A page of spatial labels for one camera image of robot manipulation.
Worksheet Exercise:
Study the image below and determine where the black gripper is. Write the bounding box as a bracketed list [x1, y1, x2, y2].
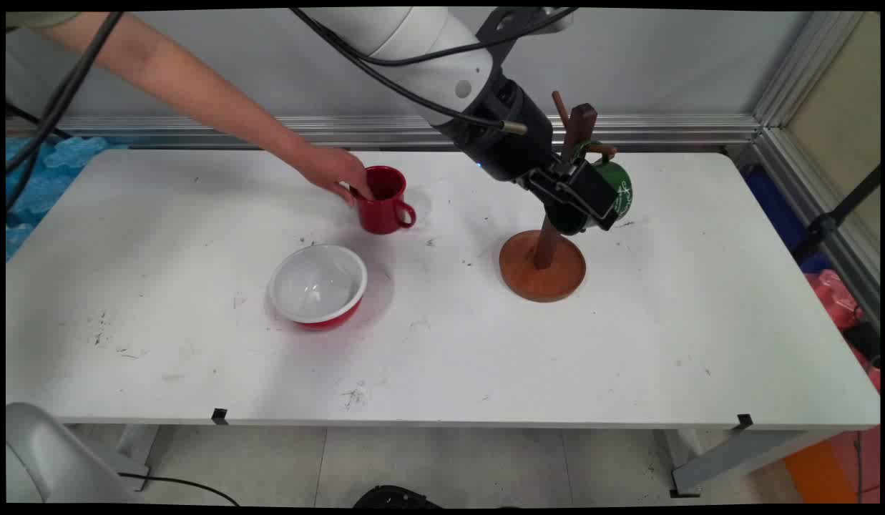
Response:
[439, 70, 620, 232]

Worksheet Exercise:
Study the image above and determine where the green mug with white print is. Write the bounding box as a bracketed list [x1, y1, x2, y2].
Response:
[548, 142, 633, 237]

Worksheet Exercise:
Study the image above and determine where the red enamel mug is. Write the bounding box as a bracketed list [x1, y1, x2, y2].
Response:
[354, 165, 417, 235]

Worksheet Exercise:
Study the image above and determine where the person's bare forearm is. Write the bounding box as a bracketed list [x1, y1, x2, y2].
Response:
[6, 11, 321, 172]

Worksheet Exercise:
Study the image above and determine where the person's bare hand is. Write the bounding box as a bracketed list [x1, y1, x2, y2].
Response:
[290, 143, 376, 208]

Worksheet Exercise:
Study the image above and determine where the brown wooden mug tree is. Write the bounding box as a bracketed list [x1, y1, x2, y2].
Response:
[499, 91, 619, 303]

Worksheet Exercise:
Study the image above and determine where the blue plastic container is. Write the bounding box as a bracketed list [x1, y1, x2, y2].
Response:
[743, 167, 835, 274]

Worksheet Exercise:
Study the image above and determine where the red bowl with white inside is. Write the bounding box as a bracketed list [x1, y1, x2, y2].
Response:
[268, 244, 368, 330]

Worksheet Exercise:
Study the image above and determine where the red plastic bag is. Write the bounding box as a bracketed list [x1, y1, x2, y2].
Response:
[803, 269, 881, 393]

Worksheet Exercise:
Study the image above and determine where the grey table leg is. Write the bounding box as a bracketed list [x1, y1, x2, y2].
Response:
[70, 424, 161, 493]
[654, 428, 840, 499]

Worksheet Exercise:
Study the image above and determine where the black object on floor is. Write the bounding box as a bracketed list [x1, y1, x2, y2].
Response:
[352, 485, 444, 509]

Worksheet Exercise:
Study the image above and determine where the orange box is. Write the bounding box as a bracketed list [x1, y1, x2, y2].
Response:
[782, 428, 881, 506]

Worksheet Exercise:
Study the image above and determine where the blue bubble wrap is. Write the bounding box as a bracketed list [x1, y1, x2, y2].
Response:
[6, 136, 128, 263]

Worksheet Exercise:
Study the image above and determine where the white chair back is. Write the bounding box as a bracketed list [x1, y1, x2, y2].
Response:
[6, 401, 139, 506]

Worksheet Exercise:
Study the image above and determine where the horizontal aluminium frame rail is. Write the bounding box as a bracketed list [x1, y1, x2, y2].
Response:
[6, 113, 763, 149]

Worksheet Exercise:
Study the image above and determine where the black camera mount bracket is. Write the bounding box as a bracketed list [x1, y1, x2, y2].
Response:
[475, 7, 576, 45]

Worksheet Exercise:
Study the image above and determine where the black cable with metal plug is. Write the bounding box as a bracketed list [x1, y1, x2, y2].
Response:
[290, 7, 529, 136]

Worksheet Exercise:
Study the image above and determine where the slanted aluminium frame post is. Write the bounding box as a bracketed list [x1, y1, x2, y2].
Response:
[727, 11, 881, 331]

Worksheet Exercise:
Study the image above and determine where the black floor cable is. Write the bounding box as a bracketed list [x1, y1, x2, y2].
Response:
[117, 472, 243, 508]

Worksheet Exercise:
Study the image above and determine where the black hanging cable bundle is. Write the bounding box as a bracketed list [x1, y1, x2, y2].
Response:
[6, 11, 125, 212]

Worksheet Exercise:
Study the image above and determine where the thin black wall cable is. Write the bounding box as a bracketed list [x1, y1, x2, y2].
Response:
[6, 103, 72, 140]

